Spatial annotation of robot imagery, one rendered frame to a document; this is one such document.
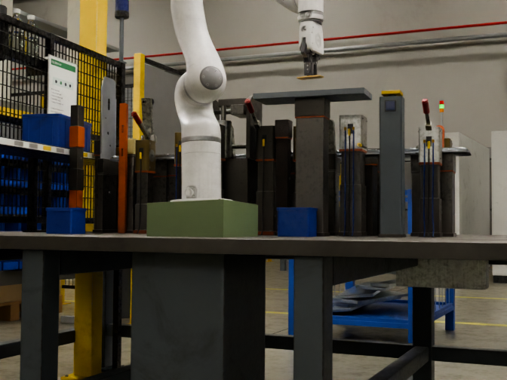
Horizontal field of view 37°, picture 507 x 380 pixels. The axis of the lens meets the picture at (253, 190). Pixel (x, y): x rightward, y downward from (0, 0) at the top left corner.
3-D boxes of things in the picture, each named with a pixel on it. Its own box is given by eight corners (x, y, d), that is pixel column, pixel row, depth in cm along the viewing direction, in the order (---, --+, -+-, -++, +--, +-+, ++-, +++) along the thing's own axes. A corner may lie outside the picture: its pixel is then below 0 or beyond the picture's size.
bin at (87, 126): (92, 154, 322) (92, 124, 322) (59, 146, 292) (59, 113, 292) (56, 154, 325) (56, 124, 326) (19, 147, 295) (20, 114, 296)
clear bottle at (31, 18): (41, 62, 328) (41, 16, 329) (32, 59, 322) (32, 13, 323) (28, 63, 330) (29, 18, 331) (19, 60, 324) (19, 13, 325)
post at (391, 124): (406, 237, 241) (406, 99, 243) (402, 237, 234) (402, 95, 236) (382, 237, 243) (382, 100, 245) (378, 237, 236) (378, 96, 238)
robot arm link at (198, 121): (187, 139, 223) (187, 59, 225) (170, 148, 240) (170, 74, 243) (226, 141, 228) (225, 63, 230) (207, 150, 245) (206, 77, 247)
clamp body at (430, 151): (443, 237, 254) (443, 130, 256) (440, 238, 243) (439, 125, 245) (421, 237, 257) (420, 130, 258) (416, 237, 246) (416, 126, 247)
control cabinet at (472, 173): (456, 271, 1245) (455, 123, 1256) (490, 272, 1221) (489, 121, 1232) (419, 280, 1031) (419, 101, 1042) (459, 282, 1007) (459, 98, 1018)
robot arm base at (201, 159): (213, 200, 216) (212, 136, 218) (157, 203, 225) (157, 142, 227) (244, 204, 233) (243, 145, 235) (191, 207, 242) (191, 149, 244)
